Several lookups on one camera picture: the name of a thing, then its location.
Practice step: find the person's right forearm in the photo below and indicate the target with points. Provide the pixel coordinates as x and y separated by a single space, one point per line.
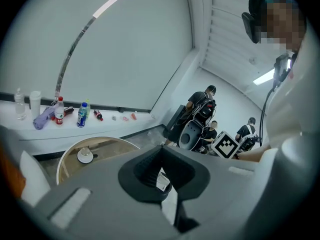
252 155

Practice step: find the white armchair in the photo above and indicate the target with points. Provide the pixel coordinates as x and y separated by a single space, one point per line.
32 176

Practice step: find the blue-label bottle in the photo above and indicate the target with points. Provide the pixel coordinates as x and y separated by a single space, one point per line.
82 116

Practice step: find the small dark soda bottle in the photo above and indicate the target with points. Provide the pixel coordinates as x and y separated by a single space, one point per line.
98 115

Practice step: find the black backpack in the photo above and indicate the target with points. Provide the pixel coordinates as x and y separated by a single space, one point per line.
205 110

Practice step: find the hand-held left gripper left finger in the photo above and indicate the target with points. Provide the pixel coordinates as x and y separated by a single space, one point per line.
100 204

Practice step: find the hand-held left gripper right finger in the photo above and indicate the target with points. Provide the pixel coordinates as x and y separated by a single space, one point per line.
225 196

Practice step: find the clear plastic bottle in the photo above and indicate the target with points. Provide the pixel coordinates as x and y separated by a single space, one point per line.
20 106

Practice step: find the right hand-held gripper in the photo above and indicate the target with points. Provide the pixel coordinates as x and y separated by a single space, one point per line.
225 147

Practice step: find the white pink-print shirt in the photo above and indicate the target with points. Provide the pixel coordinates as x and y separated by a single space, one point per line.
295 114

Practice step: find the round wooden side table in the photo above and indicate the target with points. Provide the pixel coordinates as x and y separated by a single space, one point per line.
110 147

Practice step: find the metal blind bar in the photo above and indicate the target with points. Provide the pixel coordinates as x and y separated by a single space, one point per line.
75 41

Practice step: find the long ceiling light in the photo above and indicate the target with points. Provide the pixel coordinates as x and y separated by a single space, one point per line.
263 76

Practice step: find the white window ledge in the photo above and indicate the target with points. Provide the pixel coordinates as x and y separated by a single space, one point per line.
100 131

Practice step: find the red-label bottle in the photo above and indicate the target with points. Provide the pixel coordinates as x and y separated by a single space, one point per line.
59 112

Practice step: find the green-cap bottle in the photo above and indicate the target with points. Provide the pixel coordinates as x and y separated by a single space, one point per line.
87 106

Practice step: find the small pink object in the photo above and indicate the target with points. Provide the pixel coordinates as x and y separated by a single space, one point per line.
133 116

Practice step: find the black shell chair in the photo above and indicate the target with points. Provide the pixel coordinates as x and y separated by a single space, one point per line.
188 135

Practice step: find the white cup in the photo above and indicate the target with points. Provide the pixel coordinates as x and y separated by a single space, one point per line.
85 155

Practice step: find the black chest device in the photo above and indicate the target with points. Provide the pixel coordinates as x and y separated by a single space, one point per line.
282 66

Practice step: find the orange cushion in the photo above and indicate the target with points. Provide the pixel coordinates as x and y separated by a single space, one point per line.
10 181

